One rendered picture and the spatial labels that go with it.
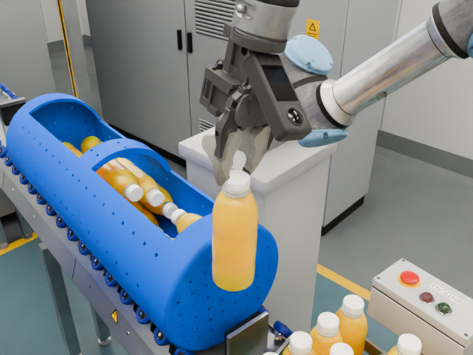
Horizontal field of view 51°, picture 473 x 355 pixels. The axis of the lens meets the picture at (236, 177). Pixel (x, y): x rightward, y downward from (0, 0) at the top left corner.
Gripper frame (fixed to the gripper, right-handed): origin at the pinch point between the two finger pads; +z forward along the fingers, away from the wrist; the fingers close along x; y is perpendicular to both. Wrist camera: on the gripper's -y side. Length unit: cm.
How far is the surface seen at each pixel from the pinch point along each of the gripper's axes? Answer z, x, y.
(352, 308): 26.8, -25.8, -12.0
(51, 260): 97, -9, 95
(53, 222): 59, 0, 70
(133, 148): 23, -11, 48
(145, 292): 32.2, 3.9, 12.3
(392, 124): 91, -276, 136
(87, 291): 62, 0, 44
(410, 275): 22.5, -39.6, -13.5
